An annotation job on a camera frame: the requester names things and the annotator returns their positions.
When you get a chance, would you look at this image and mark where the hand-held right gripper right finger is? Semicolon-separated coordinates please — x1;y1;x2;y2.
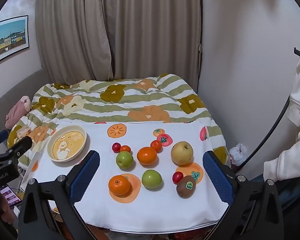
202;151;284;240

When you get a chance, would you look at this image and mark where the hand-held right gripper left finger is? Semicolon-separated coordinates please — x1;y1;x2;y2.
17;150;101;240

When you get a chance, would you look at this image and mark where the mandarin orange with stem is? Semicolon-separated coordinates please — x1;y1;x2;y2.
108;175;131;196

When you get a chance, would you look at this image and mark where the cream plate with duck print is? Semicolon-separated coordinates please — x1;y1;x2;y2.
47;125;87;162

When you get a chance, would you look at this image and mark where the green apple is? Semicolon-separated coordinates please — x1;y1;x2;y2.
115;151;134;169
141;169;163;189

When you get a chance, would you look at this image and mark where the large yellow apple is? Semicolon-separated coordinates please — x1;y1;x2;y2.
171;141;194;166

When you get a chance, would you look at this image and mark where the person's left hand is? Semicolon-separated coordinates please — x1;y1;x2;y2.
0;192;15;227

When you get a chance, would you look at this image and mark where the tissue packet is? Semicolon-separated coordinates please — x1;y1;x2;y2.
16;126;32;141

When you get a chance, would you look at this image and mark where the smartphone with lit screen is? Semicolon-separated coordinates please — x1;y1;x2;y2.
0;184;23;207

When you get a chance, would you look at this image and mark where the pink plush toy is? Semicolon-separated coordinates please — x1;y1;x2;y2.
5;95;32;129

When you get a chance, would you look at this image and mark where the brown kiwi with green sticker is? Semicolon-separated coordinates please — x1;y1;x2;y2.
176;175;197;199

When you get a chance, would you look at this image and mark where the white plastic bag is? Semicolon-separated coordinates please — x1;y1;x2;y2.
229;144;247;167

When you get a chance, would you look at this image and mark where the white fruit-print cloth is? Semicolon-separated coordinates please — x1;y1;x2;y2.
22;121;230;233

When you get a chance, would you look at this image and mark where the grey upholstered headboard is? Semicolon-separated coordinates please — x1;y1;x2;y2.
0;67;51;153

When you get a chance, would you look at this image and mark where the large smooth orange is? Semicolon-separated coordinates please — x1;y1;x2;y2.
137;147;158;166

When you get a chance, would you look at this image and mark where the small orange tomato centre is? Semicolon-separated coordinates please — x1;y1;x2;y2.
150;140;163;152

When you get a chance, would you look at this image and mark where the white hoodie sleeve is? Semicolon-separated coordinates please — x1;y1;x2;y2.
262;54;300;183

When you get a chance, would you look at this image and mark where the green striped floral blanket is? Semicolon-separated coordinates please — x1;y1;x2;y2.
7;73;232;170

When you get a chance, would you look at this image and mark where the beige curtain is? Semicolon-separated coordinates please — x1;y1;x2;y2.
35;0;203;90

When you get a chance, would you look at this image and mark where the black curved cable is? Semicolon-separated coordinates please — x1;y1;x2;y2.
236;96;290;173

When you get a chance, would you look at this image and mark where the framed wall poster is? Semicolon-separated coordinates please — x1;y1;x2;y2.
0;15;30;68

